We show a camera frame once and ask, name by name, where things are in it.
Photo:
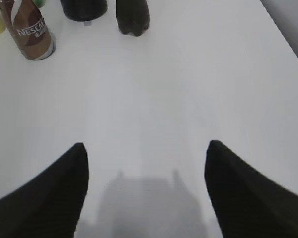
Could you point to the cola bottle red label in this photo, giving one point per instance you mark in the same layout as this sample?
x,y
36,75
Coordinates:
x,y
132,16

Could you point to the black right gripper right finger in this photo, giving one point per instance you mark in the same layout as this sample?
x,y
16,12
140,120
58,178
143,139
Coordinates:
x,y
246,203

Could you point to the brown Nescafe coffee bottle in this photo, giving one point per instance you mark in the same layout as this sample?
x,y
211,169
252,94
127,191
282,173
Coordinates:
x,y
28,28

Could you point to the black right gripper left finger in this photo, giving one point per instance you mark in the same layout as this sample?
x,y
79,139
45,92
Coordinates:
x,y
49,205

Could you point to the green soda bottle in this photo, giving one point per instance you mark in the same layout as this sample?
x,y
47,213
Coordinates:
x,y
39,3

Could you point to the black ceramic mug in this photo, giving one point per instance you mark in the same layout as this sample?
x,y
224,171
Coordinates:
x,y
84,10

